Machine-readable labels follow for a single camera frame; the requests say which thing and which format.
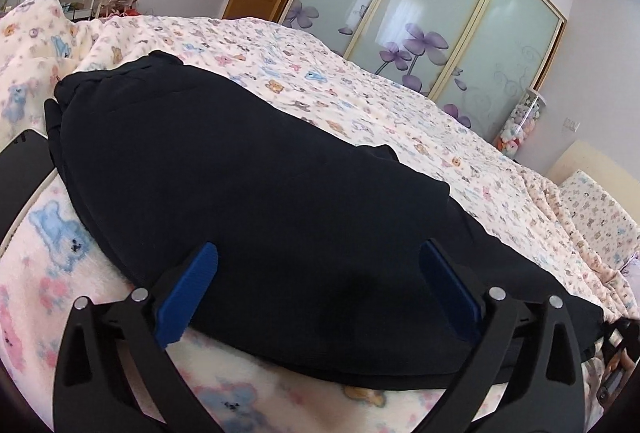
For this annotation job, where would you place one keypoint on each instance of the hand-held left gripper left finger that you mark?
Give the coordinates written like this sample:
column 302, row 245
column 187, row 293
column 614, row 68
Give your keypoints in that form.
column 187, row 295

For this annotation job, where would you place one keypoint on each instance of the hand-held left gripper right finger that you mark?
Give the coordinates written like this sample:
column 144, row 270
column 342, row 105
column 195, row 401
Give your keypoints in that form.
column 450, row 293

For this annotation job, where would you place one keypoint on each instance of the black pants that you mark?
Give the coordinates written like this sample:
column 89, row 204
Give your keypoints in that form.
column 250, row 188

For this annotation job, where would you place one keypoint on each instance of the printed pillow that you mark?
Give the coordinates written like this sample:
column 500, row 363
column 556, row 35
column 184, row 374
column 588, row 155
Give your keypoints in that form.
column 595, row 213

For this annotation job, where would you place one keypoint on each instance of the cream headboard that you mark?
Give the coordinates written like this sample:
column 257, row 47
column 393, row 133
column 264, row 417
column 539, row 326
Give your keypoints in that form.
column 590, row 158

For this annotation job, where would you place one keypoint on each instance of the clear tube of plush toys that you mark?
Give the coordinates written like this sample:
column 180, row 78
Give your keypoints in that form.
column 520, row 123

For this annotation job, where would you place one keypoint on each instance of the black flat object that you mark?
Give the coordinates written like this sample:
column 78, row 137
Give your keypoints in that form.
column 22, row 168

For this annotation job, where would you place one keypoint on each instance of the bed with cartoon-print sheet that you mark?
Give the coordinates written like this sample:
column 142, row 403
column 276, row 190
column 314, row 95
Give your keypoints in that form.
column 350, row 88

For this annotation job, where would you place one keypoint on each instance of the wardrobe with floral glass doors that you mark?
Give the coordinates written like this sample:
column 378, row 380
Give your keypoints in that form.
column 450, row 13

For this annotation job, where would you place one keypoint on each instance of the pile of pink items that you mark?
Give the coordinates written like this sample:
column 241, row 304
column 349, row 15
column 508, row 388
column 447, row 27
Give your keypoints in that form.
column 117, row 0

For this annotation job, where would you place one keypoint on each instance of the wall socket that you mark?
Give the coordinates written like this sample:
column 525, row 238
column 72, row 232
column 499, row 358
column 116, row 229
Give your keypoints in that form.
column 571, row 123

